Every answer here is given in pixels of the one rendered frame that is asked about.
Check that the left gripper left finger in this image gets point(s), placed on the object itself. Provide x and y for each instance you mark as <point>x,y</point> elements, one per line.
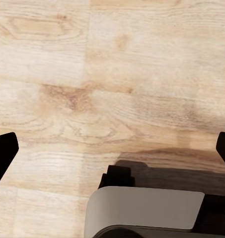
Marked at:
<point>8,149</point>

